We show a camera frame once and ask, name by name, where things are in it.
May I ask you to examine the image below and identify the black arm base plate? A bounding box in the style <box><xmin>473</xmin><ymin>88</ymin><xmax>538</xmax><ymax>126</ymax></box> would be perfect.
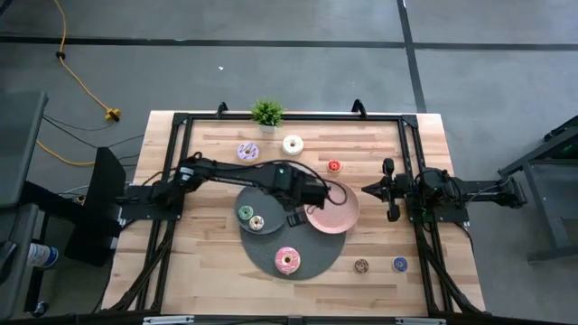
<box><xmin>406</xmin><ymin>187</ymin><xmax>471</xmax><ymax>225</ymax></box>
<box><xmin>117</xmin><ymin>184</ymin><xmax>184</xmax><ymax>222</ymax></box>

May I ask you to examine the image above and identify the grey chair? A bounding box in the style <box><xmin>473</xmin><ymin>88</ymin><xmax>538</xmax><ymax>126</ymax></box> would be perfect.
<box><xmin>0</xmin><ymin>202</ymin><xmax>40</xmax><ymax>320</ymax></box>

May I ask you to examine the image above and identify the large pink frosted donut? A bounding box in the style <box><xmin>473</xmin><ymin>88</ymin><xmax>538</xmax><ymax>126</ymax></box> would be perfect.
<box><xmin>274</xmin><ymin>246</ymin><xmax>302</xmax><ymax>276</ymax></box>

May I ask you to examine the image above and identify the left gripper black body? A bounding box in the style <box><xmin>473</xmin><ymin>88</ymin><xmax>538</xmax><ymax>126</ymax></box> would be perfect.
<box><xmin>288</xmin><ymin>178</ymin><xmax>329</xmax><ymax>211</ymax></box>

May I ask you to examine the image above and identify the silver metal bracket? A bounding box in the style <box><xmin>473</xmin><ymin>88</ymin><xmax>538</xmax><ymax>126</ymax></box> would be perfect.
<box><xmin>396</xmin><ymin>317</ymin><xmax>446</xmax><ymax>325</ymax></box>
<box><xmin>143</xmin><ymin>315</ymin><xmax>195</xmax><ymax>325</ymax></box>

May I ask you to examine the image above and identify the grey desk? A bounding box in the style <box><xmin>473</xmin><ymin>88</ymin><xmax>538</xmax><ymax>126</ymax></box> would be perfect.
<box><xmin>0</xmin><ymin>91</ymin><xmax>49</xmax><ymax>209</ymax></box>

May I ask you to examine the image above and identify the pink round plate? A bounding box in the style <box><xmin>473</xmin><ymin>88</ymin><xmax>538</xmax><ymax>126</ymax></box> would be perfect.
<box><xmin>304</xmin><ymin>179</ymin><xmax>361</xmax><ymax>235</ymax></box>

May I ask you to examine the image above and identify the green plant in white pot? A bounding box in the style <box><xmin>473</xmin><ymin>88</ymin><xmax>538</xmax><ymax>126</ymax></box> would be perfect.
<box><xmin>250</xmin><ymin>98</ymin><xmax>286</xmax><ymax>135</ymax></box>

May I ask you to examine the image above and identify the yellow extension cable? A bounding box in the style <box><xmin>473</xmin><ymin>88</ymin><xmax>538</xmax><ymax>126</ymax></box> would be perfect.
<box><xmin>35</xmin><ymin>0</ymin><xmax>122</xmax><ymax>167</ymax></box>

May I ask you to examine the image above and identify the dark metal side table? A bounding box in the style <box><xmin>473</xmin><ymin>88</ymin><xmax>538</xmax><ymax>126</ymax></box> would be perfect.
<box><xmin>499</xmin><ymin>116</ymin><xmax>578</xmax><ymax>263</ymax></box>

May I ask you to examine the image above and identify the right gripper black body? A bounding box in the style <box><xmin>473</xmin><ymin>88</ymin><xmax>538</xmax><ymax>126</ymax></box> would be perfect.
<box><xmin>382</xmin><ymin>157</ymin><xmax>412</xmax><ymax>223</ymax></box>

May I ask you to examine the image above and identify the black floor stand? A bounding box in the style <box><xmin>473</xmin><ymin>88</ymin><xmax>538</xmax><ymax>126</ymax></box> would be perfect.
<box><xmin>65</xmin><ymin>146</ymin><xmax>127</xmax><ymax>267</ymax></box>

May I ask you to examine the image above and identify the white and blue bottle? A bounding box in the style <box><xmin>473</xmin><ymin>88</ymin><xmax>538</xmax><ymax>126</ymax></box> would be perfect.
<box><xmin>26</xmin><ymin>243</ymin><xmax>60</xmax><ymax>270</ymax></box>

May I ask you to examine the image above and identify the large white frosted donut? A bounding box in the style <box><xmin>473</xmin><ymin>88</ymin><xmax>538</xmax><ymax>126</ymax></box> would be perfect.
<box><xmin>282</xmin><ymin>134</ymin><xmax>304</xmax><ymax>157</ymax></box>

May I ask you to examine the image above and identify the large grey round placemat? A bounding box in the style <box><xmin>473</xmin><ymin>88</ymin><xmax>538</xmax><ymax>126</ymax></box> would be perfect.
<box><xmin>238</xmin><ymin>180</ymin><xmax>348</xmax><ymax>281</ymax></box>

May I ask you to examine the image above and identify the small dark grey plate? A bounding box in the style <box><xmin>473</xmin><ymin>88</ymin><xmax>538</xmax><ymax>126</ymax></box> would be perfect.
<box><xmin>233</xmin><ymin>184</ymin><xmax>290</xmax><ymax>236</ymax></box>

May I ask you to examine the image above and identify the large purple frosted donut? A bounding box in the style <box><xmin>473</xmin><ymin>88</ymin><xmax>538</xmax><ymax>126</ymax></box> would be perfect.
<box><xmin>236</xmin><ymin>141</ymin><xmax>261</xmax><ymax>163</ymax></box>

